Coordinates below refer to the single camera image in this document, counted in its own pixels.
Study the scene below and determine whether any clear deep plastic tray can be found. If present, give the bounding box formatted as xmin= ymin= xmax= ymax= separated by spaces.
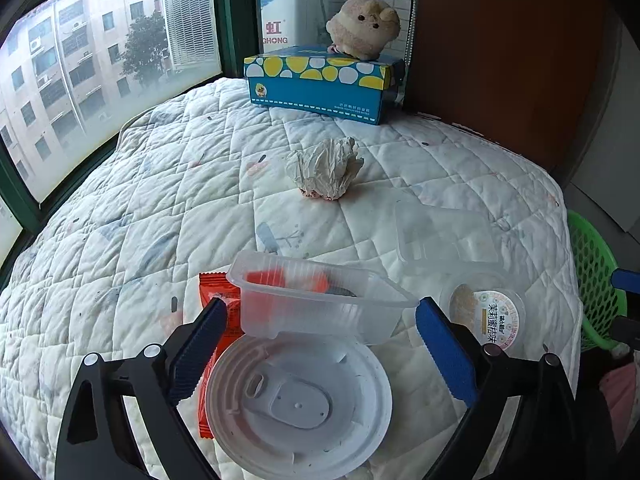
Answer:
xmin=226 ymin=251 xmax=420 ymax=347

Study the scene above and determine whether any green window frame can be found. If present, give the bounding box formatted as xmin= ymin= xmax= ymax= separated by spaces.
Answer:
xmin=0 ymin=0 xmax=421 ymax=261

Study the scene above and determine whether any white round plastic lid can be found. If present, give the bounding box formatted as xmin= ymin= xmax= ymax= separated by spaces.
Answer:
xmin=205 ymin=332 xmax=394 ymax=467

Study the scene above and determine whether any beige apartment building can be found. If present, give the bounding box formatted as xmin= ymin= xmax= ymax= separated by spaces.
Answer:
xmin=0 ymin=0 xmax=212 ymax=198

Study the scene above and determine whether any red snack wrapper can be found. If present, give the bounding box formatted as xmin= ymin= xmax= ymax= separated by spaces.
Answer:
xmin=199 ymin=272 xmax=244 ymax=442
xmin=244 ymin=268 xmax=331 ymax=294

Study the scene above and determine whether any clear cup with printed lid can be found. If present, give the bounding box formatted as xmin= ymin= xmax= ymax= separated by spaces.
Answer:
xmin=447 ymin=271 xmax=527 ymax=352

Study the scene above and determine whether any green plastic mesh basket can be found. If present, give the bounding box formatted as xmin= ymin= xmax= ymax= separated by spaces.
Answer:
xmin=566 ymin=210 xmax=630 ymax=352

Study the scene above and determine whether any blue spotted tissue box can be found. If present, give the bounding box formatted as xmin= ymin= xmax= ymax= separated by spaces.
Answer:
xmin=243 ymin=45 xmax=406 ymax=126

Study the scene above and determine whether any white quilted mat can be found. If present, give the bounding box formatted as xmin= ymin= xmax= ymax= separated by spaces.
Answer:
xmin=0 ymin=77 xmax=583 ymax=480

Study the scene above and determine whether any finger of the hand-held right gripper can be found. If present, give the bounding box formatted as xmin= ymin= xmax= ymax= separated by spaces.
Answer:
xmin=612 ymin=269 xmax=640 ymax=291

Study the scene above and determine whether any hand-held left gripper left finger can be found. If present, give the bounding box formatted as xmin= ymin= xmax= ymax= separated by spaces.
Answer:
xmin=54 ymin=297 xmax=228 ymax=480

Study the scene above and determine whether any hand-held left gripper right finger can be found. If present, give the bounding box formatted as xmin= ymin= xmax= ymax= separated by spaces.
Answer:
xmin=415 ymin=296 xmax=591 ymax=480

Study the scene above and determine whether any white tissue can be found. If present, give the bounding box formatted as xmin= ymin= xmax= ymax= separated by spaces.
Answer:
xmin=285 ymin=136 xmax=365 ymax=201

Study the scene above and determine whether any white printed appliance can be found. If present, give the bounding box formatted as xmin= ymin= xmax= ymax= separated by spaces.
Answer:
xmin=258 ymin=0 xmax=302 ymax=55

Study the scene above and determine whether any brown wooden cabinet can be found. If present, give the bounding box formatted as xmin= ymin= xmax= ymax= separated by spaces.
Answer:
xmin=414 ymin=0 xmax=618 ymax=183

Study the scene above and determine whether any beige plush toy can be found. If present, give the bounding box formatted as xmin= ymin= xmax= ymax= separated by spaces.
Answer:
xmin=326 ymin=0 xmax=401 ymax=61

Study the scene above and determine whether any green tree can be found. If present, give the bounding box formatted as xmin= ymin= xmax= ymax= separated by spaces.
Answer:
xmin=122 ymin=10 xmax=169 ymax=89

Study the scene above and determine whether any white louvred outdoor unit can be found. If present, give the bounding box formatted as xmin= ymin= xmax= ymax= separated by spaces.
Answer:
xmin=161 ymin=0 xmax=222 ymax=74

